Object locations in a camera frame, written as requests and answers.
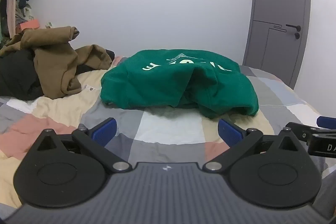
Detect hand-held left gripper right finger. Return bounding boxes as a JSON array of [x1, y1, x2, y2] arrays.
[[205, 118, 303, 174]]

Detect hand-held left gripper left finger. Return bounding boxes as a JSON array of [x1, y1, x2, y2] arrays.
[[34, 118, 132, 174]]

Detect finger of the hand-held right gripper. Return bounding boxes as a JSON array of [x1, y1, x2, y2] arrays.
[[316, 116, 336, 128], [286, 122, 336, 141]]

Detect green printed sweatshirt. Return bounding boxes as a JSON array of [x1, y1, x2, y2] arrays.
[[100, 49, 259, 119]]

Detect patchwork bed blanket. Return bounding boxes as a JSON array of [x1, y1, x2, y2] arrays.
[[0, 56, 336, 214]]

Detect brown garment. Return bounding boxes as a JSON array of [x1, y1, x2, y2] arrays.
[[0, 26, 113, 99]]

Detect black garment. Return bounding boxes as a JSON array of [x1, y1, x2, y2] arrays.
[[0, 49, 116, 102]]

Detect grey door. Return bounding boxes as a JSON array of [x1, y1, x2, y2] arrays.
[[242, 0, 313, 89]]

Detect orange box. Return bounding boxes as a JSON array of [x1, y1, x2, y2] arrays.
[[20, 20, 40, 31]]

